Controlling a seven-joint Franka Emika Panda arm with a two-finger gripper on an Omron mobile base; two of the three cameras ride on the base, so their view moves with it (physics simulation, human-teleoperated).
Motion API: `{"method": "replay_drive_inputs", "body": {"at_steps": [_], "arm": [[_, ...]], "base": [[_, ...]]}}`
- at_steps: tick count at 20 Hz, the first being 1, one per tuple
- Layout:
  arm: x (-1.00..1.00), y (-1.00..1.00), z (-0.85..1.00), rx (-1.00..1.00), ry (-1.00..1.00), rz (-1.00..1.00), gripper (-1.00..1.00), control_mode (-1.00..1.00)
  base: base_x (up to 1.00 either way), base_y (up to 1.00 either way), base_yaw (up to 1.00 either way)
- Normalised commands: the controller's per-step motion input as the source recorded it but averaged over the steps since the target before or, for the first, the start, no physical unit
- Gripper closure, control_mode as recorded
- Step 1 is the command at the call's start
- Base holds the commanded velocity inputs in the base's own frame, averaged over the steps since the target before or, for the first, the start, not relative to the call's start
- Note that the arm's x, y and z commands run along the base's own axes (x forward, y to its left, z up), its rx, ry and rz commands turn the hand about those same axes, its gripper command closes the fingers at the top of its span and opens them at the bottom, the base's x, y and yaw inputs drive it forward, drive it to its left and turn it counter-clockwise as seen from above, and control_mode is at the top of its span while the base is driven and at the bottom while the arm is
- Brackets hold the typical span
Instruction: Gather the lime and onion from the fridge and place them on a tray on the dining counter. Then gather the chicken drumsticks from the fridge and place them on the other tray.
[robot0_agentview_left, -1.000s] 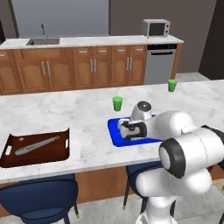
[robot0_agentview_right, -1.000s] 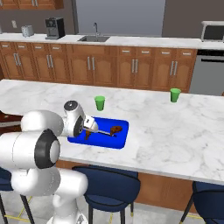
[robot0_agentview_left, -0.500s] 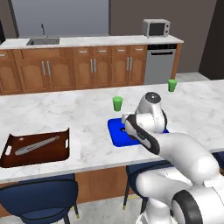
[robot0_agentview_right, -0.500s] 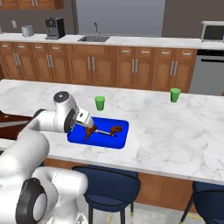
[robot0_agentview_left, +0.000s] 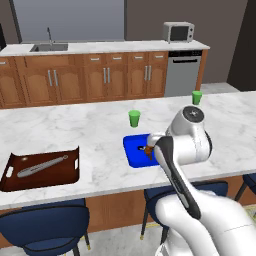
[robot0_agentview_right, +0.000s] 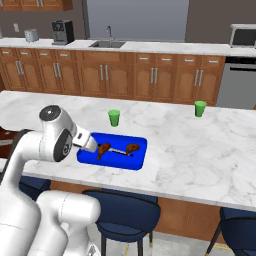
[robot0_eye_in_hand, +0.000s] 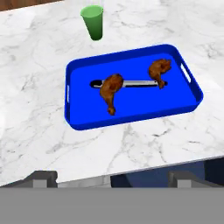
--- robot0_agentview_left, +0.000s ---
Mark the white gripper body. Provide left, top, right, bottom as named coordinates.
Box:
left=147, top=132, right=167, bottom=148

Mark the brown chicken drumstick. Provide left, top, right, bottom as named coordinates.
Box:
left=143, top=145, right=155, bottom=162

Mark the blue tray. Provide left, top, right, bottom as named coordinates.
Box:
left=122, top=133, right=168, bottom=169

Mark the dark brown tray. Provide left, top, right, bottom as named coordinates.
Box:
left=0, top=145, right=81, bottom=193

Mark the green cup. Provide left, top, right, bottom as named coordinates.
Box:
left=128, top=109, right=142, bottom=128
left=191, top=90, right=203, bottom=106

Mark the blue stool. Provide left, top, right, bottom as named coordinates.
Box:
left=0, top=198, right=92, bottom=256
left=139, top=179, right=230, bottom=246
left=234, top=172, right=256, bottom=204

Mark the silver dishwasher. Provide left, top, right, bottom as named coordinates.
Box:
left=164, top=49, right=204, bottom=98

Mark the wooden cupboard run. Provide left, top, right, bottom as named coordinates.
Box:
left=0, top=50, right=170, bottom=110

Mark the silver microwave oven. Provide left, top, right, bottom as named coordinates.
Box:
left=162, top=21, right=196, bottom=44

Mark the grey kitchen utensil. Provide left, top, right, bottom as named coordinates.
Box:
left=16, top=154, right=69, bottom=179

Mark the steel tap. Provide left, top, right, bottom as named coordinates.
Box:
left=46, top=26, right=55, bottom=46

